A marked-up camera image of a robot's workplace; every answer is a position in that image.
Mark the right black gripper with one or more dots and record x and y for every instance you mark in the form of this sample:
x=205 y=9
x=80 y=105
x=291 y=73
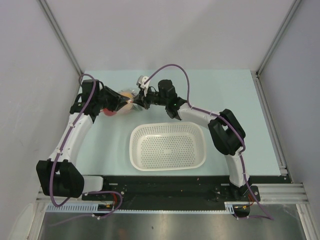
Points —
x=143 y=101

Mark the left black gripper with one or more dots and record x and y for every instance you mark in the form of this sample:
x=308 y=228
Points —
x=118 y=101

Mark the clear zip top bag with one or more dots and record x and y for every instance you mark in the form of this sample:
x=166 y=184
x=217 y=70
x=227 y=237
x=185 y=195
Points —
x=136 y=108

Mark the fake orange fruit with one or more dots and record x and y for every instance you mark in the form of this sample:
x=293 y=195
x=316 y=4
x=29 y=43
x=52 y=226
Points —
x=129 y=104

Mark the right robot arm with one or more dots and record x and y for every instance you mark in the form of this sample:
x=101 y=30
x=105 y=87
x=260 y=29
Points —
x=226 y=132

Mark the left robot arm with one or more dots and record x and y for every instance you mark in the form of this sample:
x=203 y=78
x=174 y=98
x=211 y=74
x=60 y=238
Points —
x=58 y=175

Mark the white perforated plastic basket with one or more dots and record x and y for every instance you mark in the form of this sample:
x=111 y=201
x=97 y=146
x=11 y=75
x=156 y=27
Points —
x=167 y=146

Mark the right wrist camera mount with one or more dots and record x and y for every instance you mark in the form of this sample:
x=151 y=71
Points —
x=143 y=83

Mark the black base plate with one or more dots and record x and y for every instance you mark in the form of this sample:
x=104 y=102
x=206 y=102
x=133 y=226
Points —
x=169 y=193

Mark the white cable duct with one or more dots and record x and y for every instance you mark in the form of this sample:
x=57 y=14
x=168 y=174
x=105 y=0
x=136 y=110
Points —
x=96 y=208

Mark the aluminium frame rail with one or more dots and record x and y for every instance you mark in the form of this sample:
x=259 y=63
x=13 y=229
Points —
x=277 y=193

